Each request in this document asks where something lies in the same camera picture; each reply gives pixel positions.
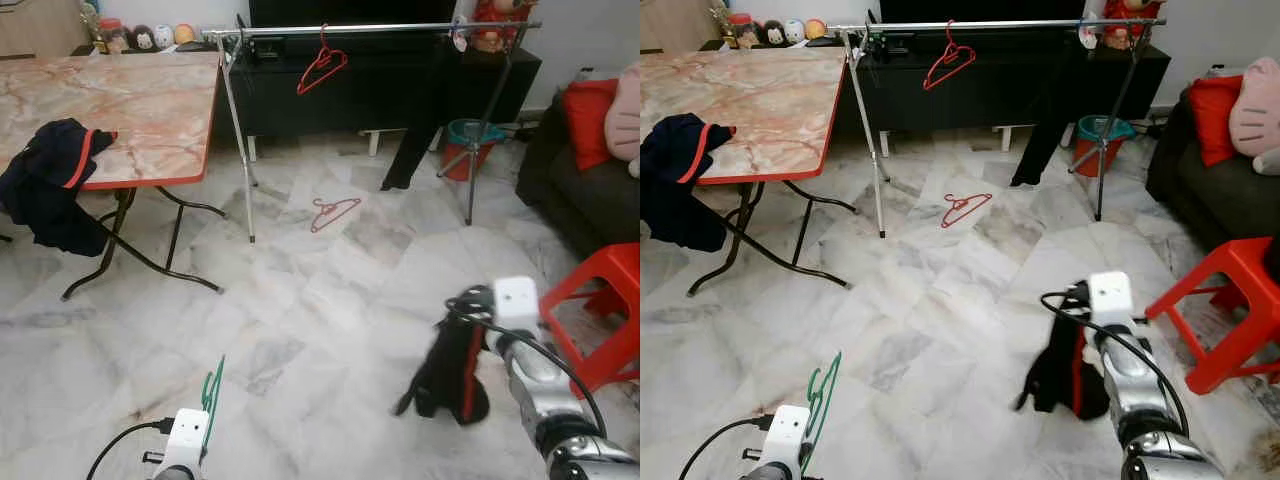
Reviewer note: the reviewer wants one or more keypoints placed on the black shirt with red trim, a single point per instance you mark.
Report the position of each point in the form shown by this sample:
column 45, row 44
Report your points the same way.
column 445, row 375
column 1055, row 370

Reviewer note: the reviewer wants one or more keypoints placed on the navy shirt with red stripe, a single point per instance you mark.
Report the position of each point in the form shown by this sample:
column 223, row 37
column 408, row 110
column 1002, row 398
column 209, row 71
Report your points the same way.
column 45, row 190
column 680, row 185

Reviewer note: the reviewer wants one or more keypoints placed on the green plastic clothes hanger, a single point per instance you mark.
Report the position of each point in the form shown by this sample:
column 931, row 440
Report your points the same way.
column 210, row 400
column 822, row 400

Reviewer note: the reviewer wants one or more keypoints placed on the red plastic clothes hanger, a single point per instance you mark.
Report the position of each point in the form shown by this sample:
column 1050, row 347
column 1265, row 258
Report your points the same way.
column 960, row 210
column 950, row 45
column 325, row 50
column 330, row 215

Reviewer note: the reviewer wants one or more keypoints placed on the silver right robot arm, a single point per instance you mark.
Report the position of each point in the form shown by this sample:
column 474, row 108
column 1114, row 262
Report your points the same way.
column 1150, row 400
column 550, row 400

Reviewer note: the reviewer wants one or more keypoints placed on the red plastic stool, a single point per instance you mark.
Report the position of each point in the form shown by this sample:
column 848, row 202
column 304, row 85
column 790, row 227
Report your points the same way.
column 1220, row 285
column 590, row 290

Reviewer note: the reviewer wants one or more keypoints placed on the dark grey sofa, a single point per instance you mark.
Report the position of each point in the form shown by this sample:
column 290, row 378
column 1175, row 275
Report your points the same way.
column 580, row 210
column 1210, row 205

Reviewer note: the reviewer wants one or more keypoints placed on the red bin with teal bag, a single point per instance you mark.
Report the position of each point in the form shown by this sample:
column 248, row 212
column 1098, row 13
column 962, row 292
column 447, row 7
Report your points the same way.
column 1105, row 145
column 475, row 150

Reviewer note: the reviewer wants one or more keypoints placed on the plain black garment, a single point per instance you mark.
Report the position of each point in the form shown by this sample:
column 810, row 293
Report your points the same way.
column 420, row 130
column 1050, row 125

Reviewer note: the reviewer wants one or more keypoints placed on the white plush toy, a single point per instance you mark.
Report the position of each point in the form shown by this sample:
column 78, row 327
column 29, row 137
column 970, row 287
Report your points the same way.
column 1268, row 162
column 635, row 167

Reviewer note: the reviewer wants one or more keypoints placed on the red cushion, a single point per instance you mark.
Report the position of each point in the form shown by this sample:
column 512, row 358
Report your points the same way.
column 588, row 125
column 1212, row 120

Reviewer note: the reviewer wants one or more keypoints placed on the pink cat face pillow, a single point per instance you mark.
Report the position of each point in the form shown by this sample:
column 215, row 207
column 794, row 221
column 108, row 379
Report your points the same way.
column 1258, row 110
column 625, row 115

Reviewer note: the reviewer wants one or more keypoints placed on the small white tissue box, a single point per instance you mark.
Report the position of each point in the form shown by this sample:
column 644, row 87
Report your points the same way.
column 1089, row 36
column 460, row 40

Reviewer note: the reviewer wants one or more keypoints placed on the red laughing buddha statue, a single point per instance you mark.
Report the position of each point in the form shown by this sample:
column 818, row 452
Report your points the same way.
column 502, row 25
column 1132, row 22

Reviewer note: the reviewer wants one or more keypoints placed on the silver metal clothes rack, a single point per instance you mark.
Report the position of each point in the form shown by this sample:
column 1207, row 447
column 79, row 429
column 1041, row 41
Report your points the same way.
column 1020, row 24
column 400, row 28

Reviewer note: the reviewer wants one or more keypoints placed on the black flat screen television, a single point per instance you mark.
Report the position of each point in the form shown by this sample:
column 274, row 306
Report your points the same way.
column 980, row 10
column 350, row 12

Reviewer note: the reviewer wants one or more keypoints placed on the black clothes clip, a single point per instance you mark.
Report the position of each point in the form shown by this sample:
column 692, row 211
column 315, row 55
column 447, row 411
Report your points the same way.
column 878, row 36
column 250, row 40

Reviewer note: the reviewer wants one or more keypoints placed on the light wooden cupboard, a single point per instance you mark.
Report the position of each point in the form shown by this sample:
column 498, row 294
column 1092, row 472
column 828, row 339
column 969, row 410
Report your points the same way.
column 40, row 28
column 675, row 25

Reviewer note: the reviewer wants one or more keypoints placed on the marble top red edge table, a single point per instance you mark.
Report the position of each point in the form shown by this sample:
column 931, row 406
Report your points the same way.
column 770, row 105
column 130, row 110

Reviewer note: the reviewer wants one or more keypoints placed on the orange round doll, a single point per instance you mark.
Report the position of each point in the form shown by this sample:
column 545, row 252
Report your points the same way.
column 816, row 29
column 186, row 34

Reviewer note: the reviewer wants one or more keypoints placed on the red lid jar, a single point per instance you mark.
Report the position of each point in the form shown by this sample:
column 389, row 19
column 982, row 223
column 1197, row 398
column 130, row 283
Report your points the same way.
column 742, row 32
column 112, row 37

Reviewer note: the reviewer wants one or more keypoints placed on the white round doll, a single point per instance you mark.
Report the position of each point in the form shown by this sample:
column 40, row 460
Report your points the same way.
column 795, row 31
column 164, row 36

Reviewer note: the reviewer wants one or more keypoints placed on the black round doll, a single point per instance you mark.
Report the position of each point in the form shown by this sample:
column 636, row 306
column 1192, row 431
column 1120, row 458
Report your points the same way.
column 773, row 33
column 142, row 38

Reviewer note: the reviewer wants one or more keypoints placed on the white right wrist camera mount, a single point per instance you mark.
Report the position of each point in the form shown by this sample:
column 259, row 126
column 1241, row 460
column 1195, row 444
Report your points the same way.
column 516, row 305
column 1111, row 300

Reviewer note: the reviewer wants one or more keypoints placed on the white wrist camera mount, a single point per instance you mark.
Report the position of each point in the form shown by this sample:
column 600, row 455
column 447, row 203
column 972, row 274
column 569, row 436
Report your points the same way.
column 516, row 305
column 787, row 435
column 187, row 438
column 1111, row 300

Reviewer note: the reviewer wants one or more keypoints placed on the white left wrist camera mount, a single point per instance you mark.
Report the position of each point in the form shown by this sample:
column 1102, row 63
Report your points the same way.
column 787, row 435
column 187, row 438

